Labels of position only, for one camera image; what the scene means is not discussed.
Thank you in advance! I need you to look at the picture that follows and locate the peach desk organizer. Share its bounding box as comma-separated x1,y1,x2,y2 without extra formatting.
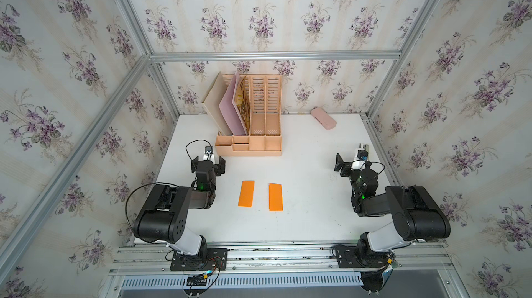
215,73,282,157

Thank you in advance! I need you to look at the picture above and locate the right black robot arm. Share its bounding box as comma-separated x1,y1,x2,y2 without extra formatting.
334,151,451,261

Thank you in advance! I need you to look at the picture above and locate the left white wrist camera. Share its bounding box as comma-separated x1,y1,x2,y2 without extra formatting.
202,146,216,163

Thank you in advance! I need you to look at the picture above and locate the white perforated cable tray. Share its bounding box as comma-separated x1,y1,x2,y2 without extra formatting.
121,271,362,291

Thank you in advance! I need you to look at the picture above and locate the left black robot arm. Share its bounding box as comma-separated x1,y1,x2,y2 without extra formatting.
124,139,226,263

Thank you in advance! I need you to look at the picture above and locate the orange square paper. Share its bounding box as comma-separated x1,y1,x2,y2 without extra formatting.
238,181,255,207
269,183,283,212

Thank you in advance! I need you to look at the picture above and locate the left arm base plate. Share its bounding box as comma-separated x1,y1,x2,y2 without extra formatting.
170,248,229,272

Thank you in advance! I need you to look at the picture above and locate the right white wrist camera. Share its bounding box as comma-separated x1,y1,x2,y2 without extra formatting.
351,144,369,170

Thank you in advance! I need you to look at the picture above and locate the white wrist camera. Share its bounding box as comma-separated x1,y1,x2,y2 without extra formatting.
202,146,216,163
351,144,369,170

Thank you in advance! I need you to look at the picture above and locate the aluminium mounting rail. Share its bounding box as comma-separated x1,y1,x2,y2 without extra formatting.
109,241,454,275

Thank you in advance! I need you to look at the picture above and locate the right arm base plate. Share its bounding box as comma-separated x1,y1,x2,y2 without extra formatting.
331,244,393,268

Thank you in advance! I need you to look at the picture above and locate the beige board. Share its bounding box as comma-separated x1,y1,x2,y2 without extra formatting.
202,73,232,135

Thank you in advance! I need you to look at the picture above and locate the yellow patterned book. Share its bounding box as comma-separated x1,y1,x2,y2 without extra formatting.
234,76,251,135

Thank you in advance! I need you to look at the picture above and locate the pink board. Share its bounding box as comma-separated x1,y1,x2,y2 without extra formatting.
219,72,245,135

